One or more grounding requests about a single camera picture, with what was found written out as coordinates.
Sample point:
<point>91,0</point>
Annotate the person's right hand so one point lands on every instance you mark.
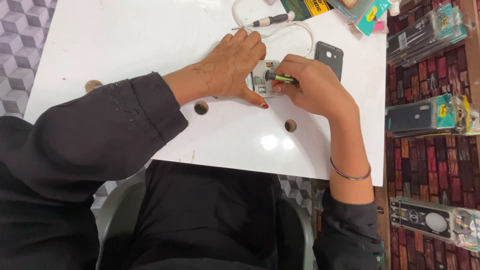
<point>318,90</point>

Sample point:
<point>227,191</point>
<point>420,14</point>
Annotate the person's left hand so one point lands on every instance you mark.
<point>221,73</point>

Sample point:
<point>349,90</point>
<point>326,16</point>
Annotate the green screwdriver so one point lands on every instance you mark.
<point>282,78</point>

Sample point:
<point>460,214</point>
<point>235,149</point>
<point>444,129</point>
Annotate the white smartphone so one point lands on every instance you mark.
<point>260,90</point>

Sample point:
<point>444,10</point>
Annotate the black phone back cover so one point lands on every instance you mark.
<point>330,60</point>

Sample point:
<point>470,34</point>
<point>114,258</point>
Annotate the black and white screwdriver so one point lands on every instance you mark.
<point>273,18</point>

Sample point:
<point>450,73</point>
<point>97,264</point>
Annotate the green and yellow packet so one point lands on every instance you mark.
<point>303,8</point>

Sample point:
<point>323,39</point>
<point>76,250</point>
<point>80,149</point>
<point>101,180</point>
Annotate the teal packaged phone cases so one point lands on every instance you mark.
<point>369,17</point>

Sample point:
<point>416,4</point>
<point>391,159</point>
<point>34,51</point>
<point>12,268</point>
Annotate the silver bangle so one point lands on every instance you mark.
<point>350,177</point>

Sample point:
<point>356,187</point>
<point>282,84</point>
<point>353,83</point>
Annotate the white bottle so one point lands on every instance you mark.
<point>394,7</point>

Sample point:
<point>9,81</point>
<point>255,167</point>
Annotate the packaged black and teal case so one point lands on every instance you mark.
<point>427,117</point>

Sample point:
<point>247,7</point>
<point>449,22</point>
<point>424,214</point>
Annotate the bundle of packaged dark cases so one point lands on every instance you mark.
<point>423,35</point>

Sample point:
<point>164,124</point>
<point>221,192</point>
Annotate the person's black garment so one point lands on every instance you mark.
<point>206,217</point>

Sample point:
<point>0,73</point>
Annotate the grey plastic chair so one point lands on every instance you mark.
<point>120,210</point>

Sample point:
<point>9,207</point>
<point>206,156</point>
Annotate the packaged black patterned phone case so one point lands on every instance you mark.
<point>431,221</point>

